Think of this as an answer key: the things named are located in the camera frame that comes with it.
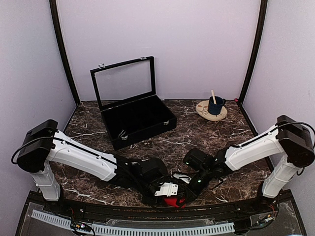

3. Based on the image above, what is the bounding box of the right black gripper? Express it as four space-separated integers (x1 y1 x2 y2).
176 166 213 206

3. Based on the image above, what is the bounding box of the red and beige sock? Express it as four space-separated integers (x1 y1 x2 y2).
164 196 186 208

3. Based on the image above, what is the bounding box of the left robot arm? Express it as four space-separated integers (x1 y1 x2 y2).
11 119 179 214

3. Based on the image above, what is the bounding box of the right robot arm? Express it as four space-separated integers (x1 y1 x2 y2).
183 115 315 213

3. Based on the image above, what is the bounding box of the dark blue mug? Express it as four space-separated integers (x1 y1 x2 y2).
208 96 226 115

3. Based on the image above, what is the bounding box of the beige ceramic saucer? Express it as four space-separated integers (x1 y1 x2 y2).
195 100 228 121

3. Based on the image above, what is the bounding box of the wooden stick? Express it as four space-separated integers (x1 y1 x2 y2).
211 89 217 105

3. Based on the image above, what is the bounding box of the small green circuit board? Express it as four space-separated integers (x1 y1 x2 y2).
70 221 92 233

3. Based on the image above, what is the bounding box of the black display case box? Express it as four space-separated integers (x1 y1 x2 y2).
90 56 177 150

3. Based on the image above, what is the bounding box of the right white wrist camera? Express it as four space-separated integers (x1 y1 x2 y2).
172 174 191 184

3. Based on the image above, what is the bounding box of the black front rail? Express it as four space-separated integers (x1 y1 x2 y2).
27 190 293 222

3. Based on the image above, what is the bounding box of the white slotted cable duct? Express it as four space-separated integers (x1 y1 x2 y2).
31 210 235 236

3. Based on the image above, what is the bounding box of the right black frame post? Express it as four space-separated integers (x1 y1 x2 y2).
238 0 268 105

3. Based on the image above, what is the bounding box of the black frame post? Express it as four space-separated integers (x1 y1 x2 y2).
49 0 81 106
238 0 268 105

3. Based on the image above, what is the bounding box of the left black frame post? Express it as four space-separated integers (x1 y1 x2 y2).
49 0 81 106

